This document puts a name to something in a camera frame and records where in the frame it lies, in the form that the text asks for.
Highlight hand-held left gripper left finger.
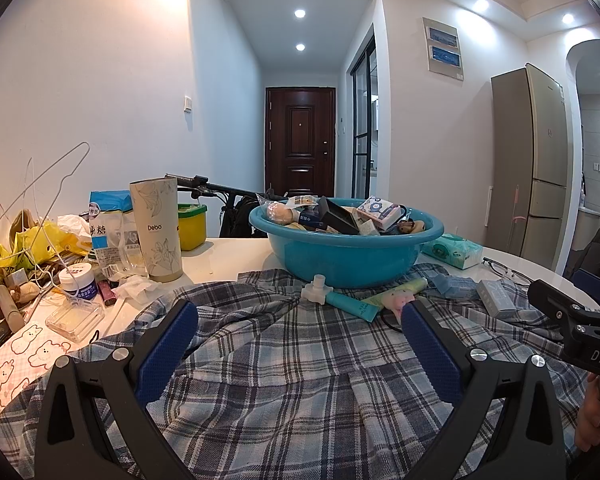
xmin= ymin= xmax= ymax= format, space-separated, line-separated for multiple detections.
xmin=34 ymin=299 xmax=199 ymax=480

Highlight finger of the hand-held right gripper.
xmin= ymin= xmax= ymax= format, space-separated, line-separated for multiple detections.
xmin=527 ymin=280 xmax=600 ymax=334
xmin=575 ymin=269 xmax=600 ymax=317

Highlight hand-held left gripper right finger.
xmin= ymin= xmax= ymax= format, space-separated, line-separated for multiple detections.
xmin=400 ymin=299 xmax=568 ymax=480

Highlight teal plastic basin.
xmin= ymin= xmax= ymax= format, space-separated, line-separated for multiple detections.
xmin=248 ymin=195 xmax=445 ymax=289

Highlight bread bun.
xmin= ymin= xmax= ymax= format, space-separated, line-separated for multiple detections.
xmin=265 ymin=200 xmax=298 ymax=226

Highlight person's right hand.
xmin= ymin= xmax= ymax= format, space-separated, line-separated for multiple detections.
xmin=577 ymin=374 xmax=600 ymax=454

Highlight person's dark jacket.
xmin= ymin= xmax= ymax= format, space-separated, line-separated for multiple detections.
xmin=567 ymin=220 xmax=600 ymax=281

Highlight small white box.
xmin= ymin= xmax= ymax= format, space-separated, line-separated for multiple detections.
xmin=476 ymin=279 xmax=516 ymax=318

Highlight pink squishy toy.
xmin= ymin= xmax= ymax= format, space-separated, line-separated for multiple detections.
xmin=382 ymin=287 xmax=417 ymax=318

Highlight eyeglasses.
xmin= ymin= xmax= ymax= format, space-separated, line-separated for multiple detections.
xmin=482 ymin=257 xmax=533 ymax=286

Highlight crumpled white tissue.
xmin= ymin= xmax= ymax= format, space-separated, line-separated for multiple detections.
xmin=112 ymin=276 xmax=163 ymax=303

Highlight light blue packet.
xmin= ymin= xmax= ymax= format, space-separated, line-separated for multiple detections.
xmin=427 ymin=270 xmax=478 ymax=301

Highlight teal cream tube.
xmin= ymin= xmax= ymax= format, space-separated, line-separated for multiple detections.
xmin=325 ymin=277 xmax=428 ymax=322

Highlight clear plastic box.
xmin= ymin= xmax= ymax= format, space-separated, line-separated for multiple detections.
xmin=45 ymin=297 xmax=105 ymax=343

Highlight green tissue pack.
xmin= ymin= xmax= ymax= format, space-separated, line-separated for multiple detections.
xmin=421 ymin=233 xmax=483 ymax=269

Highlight white jar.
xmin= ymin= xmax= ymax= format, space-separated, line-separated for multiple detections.
xmin=59 ymin=262 xmax=100 ymax=306

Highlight beige floral tumbler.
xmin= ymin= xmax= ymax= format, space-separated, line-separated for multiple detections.
xmin=130 ymin=176 xmax=184 ymax=282

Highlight yellow green container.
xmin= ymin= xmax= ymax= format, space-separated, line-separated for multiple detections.
xmin=177 ymin=203 xmax=208 ymax=251

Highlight plaid shirt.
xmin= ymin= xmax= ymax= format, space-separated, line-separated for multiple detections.
xmin=0 ymin=262 xmax=588 ymax=480

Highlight blue white sugar bag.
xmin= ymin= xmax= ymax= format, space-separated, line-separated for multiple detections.
xmin=89 ymin=190 xmax=146 ymax=278

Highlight beige refrigerator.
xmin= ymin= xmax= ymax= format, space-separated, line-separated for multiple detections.
xmin=485 ymin=62 xmax=570 ymax=273

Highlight pink bear print pouch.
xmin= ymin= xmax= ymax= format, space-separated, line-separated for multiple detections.
xmin=0 ymin=321 xmax=73 ymax=418

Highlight blue patterned tissue pack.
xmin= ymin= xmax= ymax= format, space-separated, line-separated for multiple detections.
xmin=356 ymin=196 xmax=403 ymax=226

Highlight white plastic bag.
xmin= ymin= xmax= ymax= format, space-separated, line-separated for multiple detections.
xmin=57 ymin=214 xmax=93 ymax=241

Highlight wooden stick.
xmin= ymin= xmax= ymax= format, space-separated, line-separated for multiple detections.
xmin=0 ymin=285 xmax=26 ymax=333

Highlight black box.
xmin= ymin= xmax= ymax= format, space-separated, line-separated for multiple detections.
xmin=316 ymin=196 xmax=362 ymax=236

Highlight yellow plastic bag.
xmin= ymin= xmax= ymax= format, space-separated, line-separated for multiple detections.
xmin=0 ymin=220 xmax=88 ymax=271

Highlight black framed glass sliding door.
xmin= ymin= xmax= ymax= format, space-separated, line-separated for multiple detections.
xmin=351 ymin=35 xmax=381 ymax=201

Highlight dark wooden door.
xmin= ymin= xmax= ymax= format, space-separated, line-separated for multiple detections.
xmin=265 ymin=86 xmax=337 ymax=198

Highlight black hair tie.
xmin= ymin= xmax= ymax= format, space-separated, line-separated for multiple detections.
xmin=377 ymin=310 xmax=406 ymax=333

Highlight wire clothes hanger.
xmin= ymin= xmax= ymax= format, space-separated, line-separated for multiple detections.
xmin=0 ymin=141 xmax=91 ymax=271

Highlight wall electrical panel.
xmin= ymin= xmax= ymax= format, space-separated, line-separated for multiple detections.
xmin=422 ymin=16 xmax=465 ymax=81

